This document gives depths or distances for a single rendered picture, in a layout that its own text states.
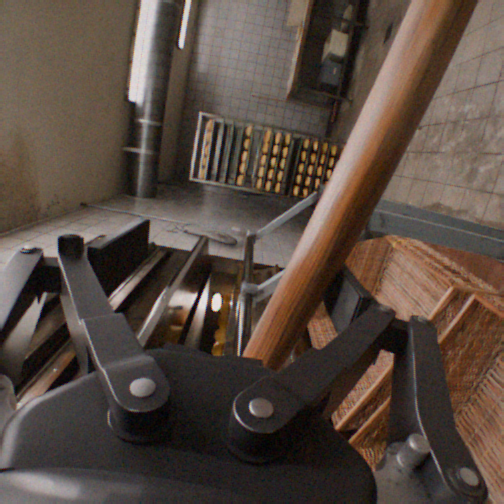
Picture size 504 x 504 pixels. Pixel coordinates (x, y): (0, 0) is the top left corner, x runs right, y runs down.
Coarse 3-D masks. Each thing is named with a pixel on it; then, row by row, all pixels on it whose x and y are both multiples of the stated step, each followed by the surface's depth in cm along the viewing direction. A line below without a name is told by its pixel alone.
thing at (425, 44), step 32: (416, 0) 11; (448, 0) 10; (416, 32) 11; (448, 32) 11; (384, 64) 13; (416, 64) 12; (448, 64) 12; (384, 96) 13; (416, 96) 12; (384, 128) 13; (416, 128) 13; (352, 160) 14; (384, 160) 13; (352, 192) 14; (320, 224) 15; (352, 224) 15; (320, 256) 16; (288, 288) 17; (320, 288) 17; (288, 320) 18; (256, 352) 19; (288, 352) 19
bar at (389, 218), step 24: (288, 216) 105; (384, 216) 55; (408, 216) 103; (432, 216) 103; (360, 240) 59; (432, 240) 57; (456, 240) 57; (480, 240) 56; (240, 288) 64; (264, 288) 62; (240, 312) 54; (240, 336) 46
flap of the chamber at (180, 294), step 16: (208, 240) 173; (192, 256) 136; (208, 256) 174; (192, 272) 129; (176, 288) 103; (192, 288) 130; (176, 304) 103; (192, 304) 131; (160, 320) 84; (176, 320) 103; (144, 336) 75; (160, 336) 84; (176, 336) 103
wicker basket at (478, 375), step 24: (480, 312) 51; (456, 336) 53; (480, 336) 53; (456, 360) 56; (480, 360) 56; (456, 384) 58; (480, 384) 58; (384, 408) 60; (456, 408) 61; (480, 408) 56; (360, 432) 62; (384, 432) 63; (480, 432) 54; (480, 456) 52
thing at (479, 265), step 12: (444, 252) 81; (456, 252) 76; (468, 252) 71; (408, 264) 99; (468, 264) 71; (480, 264) 66; (492, 264) 63; (480, 276) 66; (492, 276) 62; (372, 288) 124; (468, 396) 61
